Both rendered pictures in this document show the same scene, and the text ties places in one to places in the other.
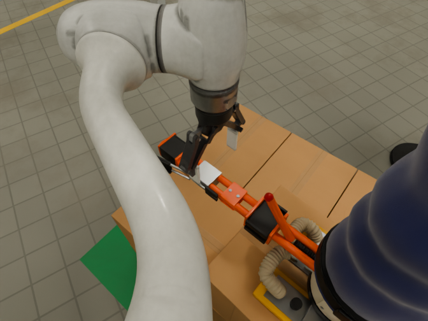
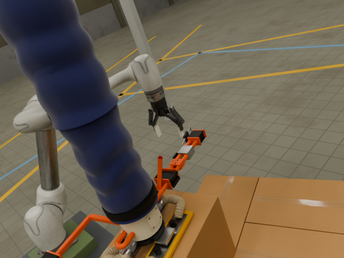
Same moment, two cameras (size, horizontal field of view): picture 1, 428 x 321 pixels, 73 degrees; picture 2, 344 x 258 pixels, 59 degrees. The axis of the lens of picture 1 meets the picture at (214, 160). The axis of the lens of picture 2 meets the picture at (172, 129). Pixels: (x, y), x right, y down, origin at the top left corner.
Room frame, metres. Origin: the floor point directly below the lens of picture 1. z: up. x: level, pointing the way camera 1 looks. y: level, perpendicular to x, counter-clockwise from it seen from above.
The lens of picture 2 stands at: (0.35, -1.36, 1.93)
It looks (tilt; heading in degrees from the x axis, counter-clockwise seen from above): 27 degrees down; 86
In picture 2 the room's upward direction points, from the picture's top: 20 degrees counter-clockwise
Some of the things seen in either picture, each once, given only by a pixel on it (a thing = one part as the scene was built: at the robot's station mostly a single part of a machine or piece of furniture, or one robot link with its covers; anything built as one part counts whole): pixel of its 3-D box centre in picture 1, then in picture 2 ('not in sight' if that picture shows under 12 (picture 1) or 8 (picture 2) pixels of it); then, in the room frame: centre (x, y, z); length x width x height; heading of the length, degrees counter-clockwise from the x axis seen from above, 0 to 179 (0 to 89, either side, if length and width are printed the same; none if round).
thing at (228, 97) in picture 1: (213, 88); (154, 93); (0.42, 0.00, 1.45); 0.09 x 0.09 x 0.06
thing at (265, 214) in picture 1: (265, 220); (167, 178); (0.32, -0.14, 1.08); 0.10 x 0.08 x 0.06; 139
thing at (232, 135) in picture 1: (232, 138); (180, 130); (0.47, -0.05, 1.25); 0.03 x 0.01 x 0.07; 48
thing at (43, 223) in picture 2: not in sight; (43, 224); (-0.39, 0.05, 0.98); 0.18 x 0.16 x 0.22; 85
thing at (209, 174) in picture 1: (206, 176); (186, 152); (0.46, 0.02, 1.08); 0.07 x 0.07 x 0.04; 49
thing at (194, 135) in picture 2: (176, 150); (196, 137); (0.56, 0.12, 1.08); 0.08 x 0.07 x 0.05; 49
